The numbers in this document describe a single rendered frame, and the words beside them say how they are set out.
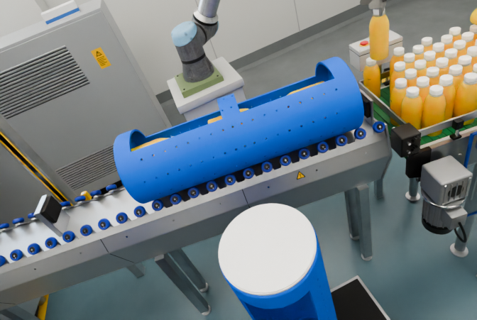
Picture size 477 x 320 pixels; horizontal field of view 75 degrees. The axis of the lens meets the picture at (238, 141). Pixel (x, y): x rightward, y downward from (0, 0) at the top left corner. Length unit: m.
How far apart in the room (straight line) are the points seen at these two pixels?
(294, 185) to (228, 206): 0.27
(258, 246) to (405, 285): 1.20
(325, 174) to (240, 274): 0.58
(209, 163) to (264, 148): 0.20
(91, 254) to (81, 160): 1.59
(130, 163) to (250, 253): 0.51
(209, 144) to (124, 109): 1.71
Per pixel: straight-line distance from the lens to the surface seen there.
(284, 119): 1.07
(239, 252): 0.92
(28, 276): 1.63
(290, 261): 0.87
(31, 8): 3.53
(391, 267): 2.03
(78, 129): 2.80
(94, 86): 2.63
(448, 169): 1.30
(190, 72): 1.47
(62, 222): 1.54
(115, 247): 1.42
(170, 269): 1.64
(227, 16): 3.96
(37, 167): 1.77
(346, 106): 1.12
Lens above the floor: 1.79
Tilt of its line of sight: 37 degrees down
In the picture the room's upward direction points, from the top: 21 degrees counter-clockwise
